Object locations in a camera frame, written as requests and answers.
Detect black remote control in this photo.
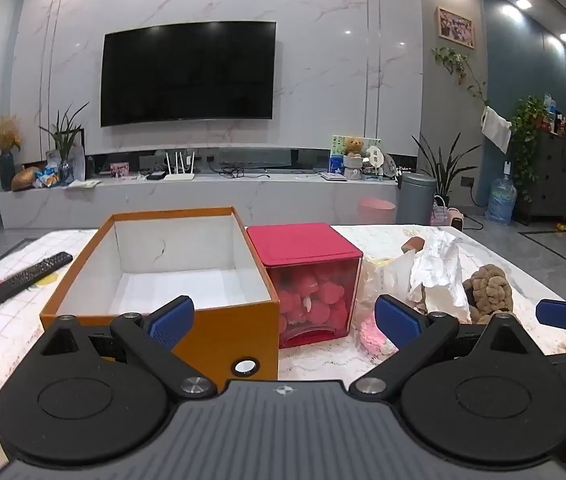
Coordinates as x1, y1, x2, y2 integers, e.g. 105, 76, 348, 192
0, 251, 74, 307

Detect brown plush toy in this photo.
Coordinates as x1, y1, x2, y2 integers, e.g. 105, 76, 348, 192
463, 264, 516, 325

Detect blue vase with dried flowers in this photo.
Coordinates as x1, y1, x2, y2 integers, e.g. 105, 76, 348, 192
0, 115, 23, 192

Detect pink trash bin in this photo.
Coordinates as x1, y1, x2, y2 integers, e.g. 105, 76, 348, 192
358, 197, 396, 225

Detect small pink bag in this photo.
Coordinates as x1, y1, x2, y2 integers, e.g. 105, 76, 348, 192
430, 196, 452, 227

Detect pink crochet piece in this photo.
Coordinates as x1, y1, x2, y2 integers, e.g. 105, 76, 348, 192
355, 316, 400, 359

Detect blue snack packets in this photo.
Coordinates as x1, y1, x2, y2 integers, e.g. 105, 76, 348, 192
34, 162, 62, 189

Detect grey trash bin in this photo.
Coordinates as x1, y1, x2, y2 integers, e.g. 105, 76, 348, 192
397, 172, 438, 226

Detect brown round ornament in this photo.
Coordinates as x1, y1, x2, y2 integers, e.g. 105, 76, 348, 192
11, 166, 42, 192

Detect orange cardboard box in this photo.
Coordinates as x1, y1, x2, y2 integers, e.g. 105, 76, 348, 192
39, 206, 281, 381

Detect row of small bottles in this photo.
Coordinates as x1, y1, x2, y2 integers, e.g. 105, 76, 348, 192
543, 92, 566, 149

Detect framed photo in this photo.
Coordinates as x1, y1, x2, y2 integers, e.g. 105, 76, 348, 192
45, 127, 86, 183

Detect dark grey cabinet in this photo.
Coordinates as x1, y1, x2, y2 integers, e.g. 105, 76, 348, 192
508, 130, 566, 226

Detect large water bottle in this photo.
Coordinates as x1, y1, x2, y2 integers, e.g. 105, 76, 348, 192
485, 177, 518, 224

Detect pile of pink soft mushrooms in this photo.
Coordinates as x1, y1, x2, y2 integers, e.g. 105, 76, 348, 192
274, 265, 358, 341

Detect long-leaved potted plant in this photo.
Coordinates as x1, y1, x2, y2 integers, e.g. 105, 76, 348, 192
411, 132, 484, 208

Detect green plant in glass vase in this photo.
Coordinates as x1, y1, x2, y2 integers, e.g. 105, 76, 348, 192
39, 102, 90, 186

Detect white foil bag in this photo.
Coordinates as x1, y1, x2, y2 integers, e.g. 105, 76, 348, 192
408, 227, 472, 324

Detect trailing vine plant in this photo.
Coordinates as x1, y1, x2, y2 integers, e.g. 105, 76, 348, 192
432, 46, 492, 109

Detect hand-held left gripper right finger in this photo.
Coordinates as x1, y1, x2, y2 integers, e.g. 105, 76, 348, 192
350, 295, 534, 397

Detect white hanging bag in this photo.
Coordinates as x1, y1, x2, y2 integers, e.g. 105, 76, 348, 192
480, 106, 512, 154

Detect teddy bear in white pot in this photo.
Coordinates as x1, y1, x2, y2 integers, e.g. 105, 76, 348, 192
343, 136, 366, 181

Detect bushy pothos plant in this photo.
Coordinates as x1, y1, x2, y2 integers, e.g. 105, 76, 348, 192
510, 96, 546, 202

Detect black wall television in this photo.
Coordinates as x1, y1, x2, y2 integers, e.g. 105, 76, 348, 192
100, 21, 278, 128

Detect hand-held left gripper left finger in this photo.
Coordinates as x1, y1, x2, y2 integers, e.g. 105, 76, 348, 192
38, 296, 216, 397

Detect wooden framed wall picture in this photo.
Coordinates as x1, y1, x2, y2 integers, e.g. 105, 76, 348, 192
436, 6, 476, 50

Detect green printed card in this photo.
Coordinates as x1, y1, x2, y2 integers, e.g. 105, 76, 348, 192
331, 135, 382, 176

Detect white router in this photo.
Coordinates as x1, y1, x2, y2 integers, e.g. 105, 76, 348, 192
163, 151, 196, 182

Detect marble television cabinet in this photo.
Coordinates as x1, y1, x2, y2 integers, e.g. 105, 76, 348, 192
0, 147, 416, 231

